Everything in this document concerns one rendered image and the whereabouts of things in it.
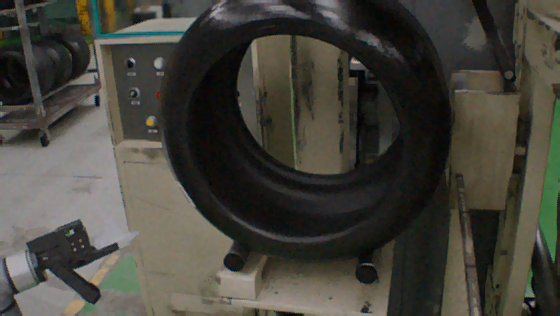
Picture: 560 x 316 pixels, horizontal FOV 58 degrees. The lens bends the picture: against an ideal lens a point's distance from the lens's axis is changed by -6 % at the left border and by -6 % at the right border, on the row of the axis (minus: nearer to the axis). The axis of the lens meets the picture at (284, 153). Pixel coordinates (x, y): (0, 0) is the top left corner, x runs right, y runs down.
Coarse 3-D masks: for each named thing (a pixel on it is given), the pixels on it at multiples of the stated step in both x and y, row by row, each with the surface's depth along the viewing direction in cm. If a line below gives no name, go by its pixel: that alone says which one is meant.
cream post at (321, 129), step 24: (312, 48) 129; (336, 48) 127; (312, 72) 131; (336, 72) 130; (312, 96) 133; (336, 96) 132; (312, 120) 136; (336, 120) 134; (312, 144) 138; (336, 144) 137; (312, 168) 141; (336, 168) 139
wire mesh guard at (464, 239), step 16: (464, 192) 115; (464, 208) 109; (448, 224) 139; (464, 224) 103; (448, 240) 141; (464, 240) 98; (448, 256) 141; (464, 256) 93; (448, 272) 136; (448, 288) 134; (464, 288) 95; (448, 304) 129; (464, 304) 93; (480, 304) 80
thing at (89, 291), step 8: (56, 264) 98; (56, 272) 98; (64, 272) 99; (72, 272) 100; (64, 280) 99; (72, 280) 99; (80, 280) 100; (80, 288) 100; (88, 288) 100; (96, 288) 102; (88, 296) 100; (96, 296) 101
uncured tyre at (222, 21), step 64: (256, 0) 91; (320, 0) 88; (384, 0) 95; (192, 64) 96; (384, 64) 88; (192, 128) 121; (448, 128) 94; (192, 192) 107; (256, 192) 131; (320, 192) 131; (384, 192) 124; (320, 256) 106
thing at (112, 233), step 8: (104, 224) 102; (112, 224) 102; (104, 232) 102; (112, 232) 102; (120, 232) 103; (136, 232) 105; (96, 240) 101; (104, 240) 102; (112, 240) 102; (120, 240) 102; (128, 240) 103; (120, 248) 102
